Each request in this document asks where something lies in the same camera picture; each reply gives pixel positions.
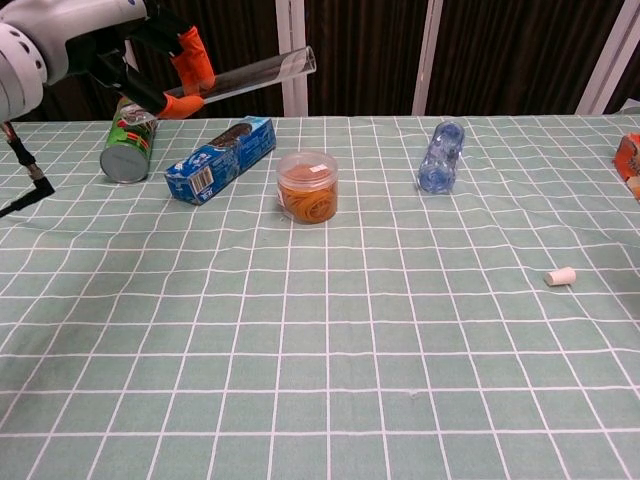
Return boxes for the clear glass test tube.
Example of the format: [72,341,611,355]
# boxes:
[119,45,318,126]

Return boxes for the green checked tablecloth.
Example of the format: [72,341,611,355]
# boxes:
[0,99,640,480]

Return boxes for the clear jar of rubber bands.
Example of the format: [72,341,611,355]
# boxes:
[276,151,339,226]

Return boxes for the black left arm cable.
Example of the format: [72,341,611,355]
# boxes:
[0,122,57,219]

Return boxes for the orange snack box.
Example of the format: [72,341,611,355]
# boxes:
[612,132,640,201]

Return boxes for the blue Oreo cookie box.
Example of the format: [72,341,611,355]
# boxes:
[164,115,278,206]

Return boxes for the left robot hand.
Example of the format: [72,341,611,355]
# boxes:
[0,0,216,120]

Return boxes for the small white stopper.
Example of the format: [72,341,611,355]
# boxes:
[543,267,577,288]

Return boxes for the clear plastic water bottle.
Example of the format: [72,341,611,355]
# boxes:
[416,120,466,195]

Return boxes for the green Pringles can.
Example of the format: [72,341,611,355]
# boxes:
[99,94,160,184]

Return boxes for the white double frame post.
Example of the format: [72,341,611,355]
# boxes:
[275,0,309,118]

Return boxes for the dark brown curtain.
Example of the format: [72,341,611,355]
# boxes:
[0,0,640,123]

